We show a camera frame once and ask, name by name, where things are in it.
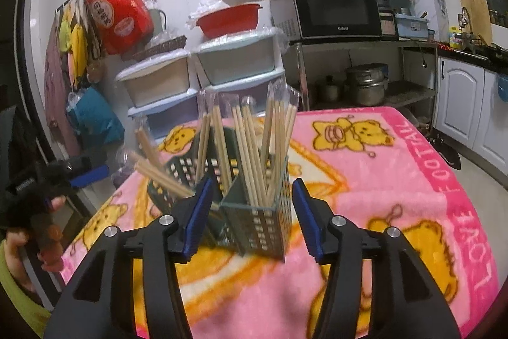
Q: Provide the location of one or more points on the black slippers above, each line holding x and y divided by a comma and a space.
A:
448, 154

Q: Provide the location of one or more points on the person's left hand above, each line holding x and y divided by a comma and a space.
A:
49, 239

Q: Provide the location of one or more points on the wooden cutting board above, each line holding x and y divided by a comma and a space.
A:
476, 17

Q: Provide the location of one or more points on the green plastic utensil basket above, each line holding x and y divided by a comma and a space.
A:
262, 227

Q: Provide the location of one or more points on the metal kitchen rack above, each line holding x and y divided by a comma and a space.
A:
408, 92

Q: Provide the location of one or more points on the blue hanging bin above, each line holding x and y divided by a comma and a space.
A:
502, 88

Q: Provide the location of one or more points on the yellow hanging cloth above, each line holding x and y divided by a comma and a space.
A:
75, 41

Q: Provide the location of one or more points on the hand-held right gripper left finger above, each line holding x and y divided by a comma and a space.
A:
198, 220

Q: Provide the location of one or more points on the black microwave oven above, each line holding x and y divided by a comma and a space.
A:
333, 9

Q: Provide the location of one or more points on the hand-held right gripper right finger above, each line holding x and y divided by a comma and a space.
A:
311, 224

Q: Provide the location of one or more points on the bunch of wooden chopsticks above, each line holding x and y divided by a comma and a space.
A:
248, 148

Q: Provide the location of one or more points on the blue hanging bag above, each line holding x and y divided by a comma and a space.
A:
95, 116

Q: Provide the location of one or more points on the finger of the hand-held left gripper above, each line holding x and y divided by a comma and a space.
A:
91, 176
91, 162

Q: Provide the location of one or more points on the black countertop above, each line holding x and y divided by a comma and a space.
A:
476, 55

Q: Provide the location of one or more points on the brown wicker basket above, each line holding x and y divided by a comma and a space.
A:
158, 49

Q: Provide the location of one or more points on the clear plastic bag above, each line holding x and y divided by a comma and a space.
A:
204, 9

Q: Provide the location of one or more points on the pink printed blanket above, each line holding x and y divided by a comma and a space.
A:
377, 196

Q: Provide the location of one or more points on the person's left forearm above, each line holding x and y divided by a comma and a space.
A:
12, 303

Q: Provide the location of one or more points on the red printed bag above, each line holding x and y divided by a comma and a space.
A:
115, 17

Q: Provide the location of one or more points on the white kitchen cabinets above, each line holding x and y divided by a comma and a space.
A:
460, 104

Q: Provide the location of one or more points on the red plastic basin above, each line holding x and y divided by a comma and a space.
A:
230, 21

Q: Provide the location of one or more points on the metal faucet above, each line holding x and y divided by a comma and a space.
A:
465, 21

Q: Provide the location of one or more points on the pink hanging cloth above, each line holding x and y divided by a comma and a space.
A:
57, 96

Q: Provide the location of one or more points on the large steel pot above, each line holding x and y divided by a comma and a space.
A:
367, 85

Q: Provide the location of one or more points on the chopstick pair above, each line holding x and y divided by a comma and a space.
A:
158, 174

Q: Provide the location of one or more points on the wall hook rail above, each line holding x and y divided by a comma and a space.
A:
69, 1

